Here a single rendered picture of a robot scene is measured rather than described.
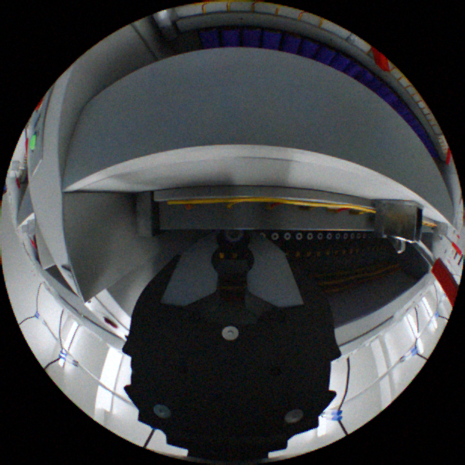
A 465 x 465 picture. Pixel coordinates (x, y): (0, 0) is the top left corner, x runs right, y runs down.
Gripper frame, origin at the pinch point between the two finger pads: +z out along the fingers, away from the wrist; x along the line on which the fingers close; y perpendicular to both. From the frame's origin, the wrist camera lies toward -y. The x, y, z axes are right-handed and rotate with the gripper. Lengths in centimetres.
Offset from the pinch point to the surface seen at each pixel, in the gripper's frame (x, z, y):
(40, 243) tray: -16.3, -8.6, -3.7
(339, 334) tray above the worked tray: 13.1, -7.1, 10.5
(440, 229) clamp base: 36.8, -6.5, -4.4
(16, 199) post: -77, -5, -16
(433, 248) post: 54, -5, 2
